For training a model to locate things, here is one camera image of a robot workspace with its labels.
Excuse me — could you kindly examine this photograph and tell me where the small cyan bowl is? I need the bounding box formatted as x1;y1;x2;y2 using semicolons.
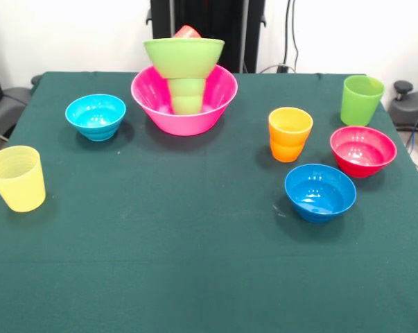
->
64;94;128;142

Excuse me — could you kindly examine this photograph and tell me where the small magenta bowl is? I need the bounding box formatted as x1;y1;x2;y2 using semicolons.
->
329;125;398;179

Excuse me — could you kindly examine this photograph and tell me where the grey floor cable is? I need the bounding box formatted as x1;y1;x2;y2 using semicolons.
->
258;64;299;75

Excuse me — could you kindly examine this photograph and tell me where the large green bowl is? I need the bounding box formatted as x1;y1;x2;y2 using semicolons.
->
142;37;226;80

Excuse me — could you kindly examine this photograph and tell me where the yellow cup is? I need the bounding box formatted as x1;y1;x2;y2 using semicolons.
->
0;145;46;213

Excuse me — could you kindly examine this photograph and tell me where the large pink bowl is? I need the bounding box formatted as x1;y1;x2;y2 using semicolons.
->
130;64;239;137

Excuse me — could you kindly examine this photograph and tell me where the grey chair base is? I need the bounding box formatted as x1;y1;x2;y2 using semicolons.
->
388;80;418;155
0;86;35;146

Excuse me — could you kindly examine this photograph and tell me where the red cup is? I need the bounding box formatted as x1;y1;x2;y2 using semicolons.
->
173;24;203;40

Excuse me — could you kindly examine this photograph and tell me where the dark green tablecloth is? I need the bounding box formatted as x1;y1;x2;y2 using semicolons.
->
0;71;418;333

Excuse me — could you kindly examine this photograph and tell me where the tall green cup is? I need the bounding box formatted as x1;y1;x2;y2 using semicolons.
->
340;75;386;127

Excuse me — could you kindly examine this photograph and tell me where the small blue bowl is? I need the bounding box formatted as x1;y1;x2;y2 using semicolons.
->
284;163;358;224

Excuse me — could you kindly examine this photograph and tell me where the black hanging cable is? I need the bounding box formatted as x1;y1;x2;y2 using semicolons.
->
284;0;302;67

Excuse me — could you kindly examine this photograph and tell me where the rounded green cup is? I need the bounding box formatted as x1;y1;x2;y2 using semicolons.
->
166;76;207;116

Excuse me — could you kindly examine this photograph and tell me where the orange cup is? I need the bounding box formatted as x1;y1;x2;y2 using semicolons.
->
268;107;314;163

